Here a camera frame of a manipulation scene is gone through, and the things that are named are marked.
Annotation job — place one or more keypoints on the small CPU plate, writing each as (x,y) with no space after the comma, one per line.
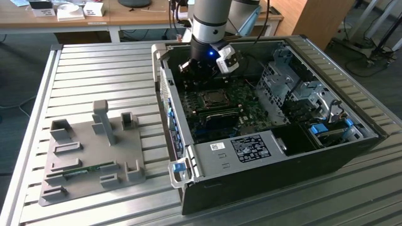
(216,97)

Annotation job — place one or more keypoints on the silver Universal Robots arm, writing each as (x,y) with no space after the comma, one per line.
(208,21)

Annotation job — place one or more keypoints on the CPU socket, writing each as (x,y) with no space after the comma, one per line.
(216,91)

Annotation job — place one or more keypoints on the black RAM slot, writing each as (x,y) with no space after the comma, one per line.
(216,109)
(219,113)

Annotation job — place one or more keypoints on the blue card retainer bar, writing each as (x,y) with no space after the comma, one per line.
(169,112)

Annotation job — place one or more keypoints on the small cardboard box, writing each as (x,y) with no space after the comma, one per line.
(184,14)

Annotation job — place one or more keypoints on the black graphics card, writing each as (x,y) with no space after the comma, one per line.
(223,120)

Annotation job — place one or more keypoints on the green motherboard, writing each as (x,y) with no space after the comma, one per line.
(251,110)

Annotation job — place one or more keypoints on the pale blue teach pendant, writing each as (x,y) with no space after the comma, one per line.
(251,21)

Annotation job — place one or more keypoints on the silver metal drive cage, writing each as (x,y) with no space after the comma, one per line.
(276,87)

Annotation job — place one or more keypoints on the small square heatsink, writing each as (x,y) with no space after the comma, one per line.
(247,131)

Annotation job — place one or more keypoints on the black round monitor base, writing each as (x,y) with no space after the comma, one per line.
(134,2)

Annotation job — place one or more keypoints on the grey power supply with labels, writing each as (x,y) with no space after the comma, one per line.
(213,162)

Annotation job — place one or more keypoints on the white printed box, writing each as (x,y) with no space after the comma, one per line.
(93,10)

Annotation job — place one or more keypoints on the wooden cabinet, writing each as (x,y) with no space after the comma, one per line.
(320,21)

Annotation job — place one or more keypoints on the black plastic shroud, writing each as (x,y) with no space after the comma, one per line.
(295,139)

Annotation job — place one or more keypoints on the blue case latch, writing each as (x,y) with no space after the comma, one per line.
(177,167)

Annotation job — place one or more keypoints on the blue disk carrier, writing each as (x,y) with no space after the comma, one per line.
(317,129)

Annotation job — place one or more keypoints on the white box with round top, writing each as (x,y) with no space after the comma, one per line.
(70,14)

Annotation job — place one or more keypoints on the grey parts rack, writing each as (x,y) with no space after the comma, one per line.
(86,146)

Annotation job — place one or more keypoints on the small blue clip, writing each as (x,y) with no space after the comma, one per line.
(348,124)

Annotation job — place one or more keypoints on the white box with black card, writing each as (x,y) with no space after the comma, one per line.
(44,13)

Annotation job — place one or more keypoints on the green RAM stick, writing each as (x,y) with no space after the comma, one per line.
(90,168)

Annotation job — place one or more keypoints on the black open PC case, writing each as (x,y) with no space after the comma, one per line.
(281,183)

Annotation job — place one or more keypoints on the pale blue paper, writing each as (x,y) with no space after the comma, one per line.
(18,2)

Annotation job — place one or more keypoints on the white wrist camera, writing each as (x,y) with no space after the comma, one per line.
(228,60)

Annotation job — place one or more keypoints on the wooden desk white frame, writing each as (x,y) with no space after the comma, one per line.
(125,14)

